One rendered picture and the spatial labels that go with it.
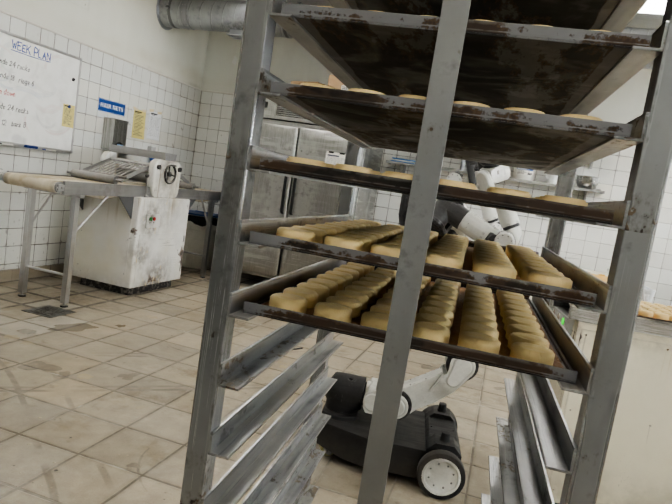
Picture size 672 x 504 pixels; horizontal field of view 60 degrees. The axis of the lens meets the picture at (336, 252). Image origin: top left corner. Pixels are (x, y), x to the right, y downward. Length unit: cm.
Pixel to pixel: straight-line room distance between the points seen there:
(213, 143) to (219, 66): 93
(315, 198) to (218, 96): 221
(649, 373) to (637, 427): 22
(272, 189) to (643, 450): 436
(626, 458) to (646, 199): 209
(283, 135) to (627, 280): 548
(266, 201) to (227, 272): 534
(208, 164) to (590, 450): 692
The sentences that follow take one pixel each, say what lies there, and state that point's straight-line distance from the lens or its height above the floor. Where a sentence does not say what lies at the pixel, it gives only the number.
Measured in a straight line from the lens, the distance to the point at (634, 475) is 273.
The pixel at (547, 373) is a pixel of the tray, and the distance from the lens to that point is 70.
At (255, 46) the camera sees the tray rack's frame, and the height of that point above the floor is 136.
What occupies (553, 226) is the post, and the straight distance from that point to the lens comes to 127.
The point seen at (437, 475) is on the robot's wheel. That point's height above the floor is 10.
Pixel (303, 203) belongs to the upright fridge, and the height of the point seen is 98.
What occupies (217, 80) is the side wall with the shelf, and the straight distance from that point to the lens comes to 749.
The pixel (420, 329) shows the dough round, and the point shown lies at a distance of 71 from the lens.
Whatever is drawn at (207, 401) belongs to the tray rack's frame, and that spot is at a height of 92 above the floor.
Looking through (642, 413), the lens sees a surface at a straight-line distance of 264.
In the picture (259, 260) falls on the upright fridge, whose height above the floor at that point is 32.
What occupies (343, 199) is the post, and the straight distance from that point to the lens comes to 129.
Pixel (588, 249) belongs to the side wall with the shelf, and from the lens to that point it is 652.
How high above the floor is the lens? 122
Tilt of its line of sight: 7 degrees down
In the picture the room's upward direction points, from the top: 9 degrees clockwise
